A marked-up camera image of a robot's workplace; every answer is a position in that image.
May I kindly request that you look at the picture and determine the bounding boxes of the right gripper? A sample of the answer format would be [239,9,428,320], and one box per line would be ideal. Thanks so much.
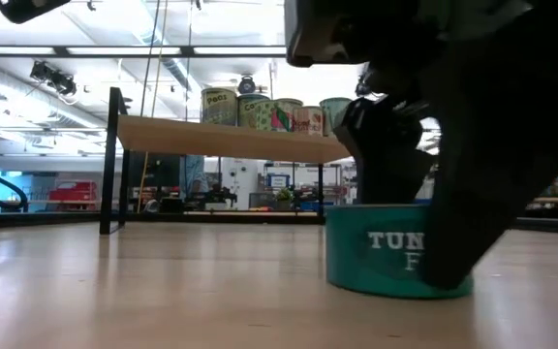
[334,0,558,291]

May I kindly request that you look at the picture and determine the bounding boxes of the white mixed vegetables can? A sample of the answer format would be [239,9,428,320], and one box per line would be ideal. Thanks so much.
[319,97,354,139]

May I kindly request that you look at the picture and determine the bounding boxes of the teal tuna fish can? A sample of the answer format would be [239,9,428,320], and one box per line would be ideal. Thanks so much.
[325,203,475,301]

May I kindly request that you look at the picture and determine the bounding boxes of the short tomatoes can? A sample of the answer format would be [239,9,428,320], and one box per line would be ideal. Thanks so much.
[292,106,325,138]

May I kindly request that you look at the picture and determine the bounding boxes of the light green dotted can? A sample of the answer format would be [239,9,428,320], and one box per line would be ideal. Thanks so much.
[254,98,304,133]

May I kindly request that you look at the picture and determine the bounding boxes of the carrots can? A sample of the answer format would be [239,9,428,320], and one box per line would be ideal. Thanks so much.
[236,93,266,130]

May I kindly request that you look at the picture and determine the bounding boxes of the peas can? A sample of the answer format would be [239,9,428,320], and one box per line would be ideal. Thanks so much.
[201,86,239,127]

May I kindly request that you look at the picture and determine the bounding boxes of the small potted plant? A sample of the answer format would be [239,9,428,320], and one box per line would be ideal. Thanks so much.
[274,187,294,210]

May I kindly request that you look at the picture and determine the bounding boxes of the white cabinet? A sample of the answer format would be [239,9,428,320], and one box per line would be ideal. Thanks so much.
[220,157,261,210]

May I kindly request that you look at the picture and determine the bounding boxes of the person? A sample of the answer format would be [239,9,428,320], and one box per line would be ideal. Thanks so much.
[179,154,211,201]

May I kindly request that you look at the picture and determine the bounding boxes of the red tool cart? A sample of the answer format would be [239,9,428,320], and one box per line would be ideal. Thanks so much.
[48,180,99,212]

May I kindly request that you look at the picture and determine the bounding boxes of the black ceiling fixture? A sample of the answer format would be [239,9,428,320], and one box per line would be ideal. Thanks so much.
[29,60,78,97]

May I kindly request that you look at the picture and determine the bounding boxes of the black shelf side frame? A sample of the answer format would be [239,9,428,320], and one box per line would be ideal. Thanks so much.
[315,162,327,226]
[99,85,131,237]

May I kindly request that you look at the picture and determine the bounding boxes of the round black ceiling camera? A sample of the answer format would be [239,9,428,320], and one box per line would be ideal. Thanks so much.
[237,75,257,96]

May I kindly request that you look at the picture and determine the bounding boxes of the black overhead light rail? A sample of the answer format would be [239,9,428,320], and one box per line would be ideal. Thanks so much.
[0,45,288,59]

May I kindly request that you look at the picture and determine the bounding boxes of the black aluminium table frame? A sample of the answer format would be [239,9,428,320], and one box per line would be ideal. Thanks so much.
[0,208,558,238]

